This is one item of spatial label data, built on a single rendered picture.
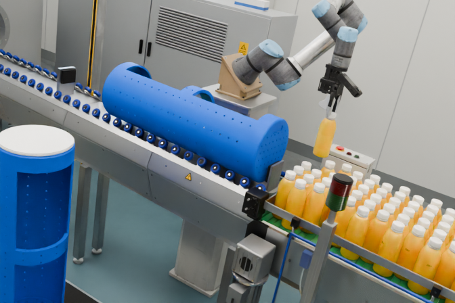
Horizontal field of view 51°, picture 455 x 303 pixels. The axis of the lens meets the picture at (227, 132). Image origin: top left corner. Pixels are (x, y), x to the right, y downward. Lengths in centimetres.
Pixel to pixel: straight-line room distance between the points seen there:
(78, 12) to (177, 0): 110
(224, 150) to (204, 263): 100
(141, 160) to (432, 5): 302
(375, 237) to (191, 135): 84
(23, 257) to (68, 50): 302
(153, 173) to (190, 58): 180
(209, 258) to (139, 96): 103
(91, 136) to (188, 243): 83
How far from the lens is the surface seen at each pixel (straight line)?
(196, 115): 202
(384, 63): 459
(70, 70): 277
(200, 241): 274
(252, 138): 188
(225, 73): 243
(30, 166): 186
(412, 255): 175
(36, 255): 207
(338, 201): 149
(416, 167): 472
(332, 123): 202
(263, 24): 355
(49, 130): 205
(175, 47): 397
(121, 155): 237
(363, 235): 175
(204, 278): 284
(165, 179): 221
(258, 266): 176
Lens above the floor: 183
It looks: 20 degrees down
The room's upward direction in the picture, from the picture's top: 11 degrees clockwise
